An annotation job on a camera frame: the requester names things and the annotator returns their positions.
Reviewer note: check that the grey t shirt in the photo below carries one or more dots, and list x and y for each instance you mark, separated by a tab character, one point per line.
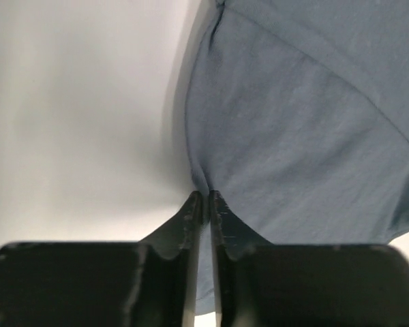
298	114

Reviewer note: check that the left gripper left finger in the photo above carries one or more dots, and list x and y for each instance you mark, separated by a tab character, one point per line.
151	282

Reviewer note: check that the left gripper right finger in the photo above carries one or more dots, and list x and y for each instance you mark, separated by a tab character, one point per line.
258	283

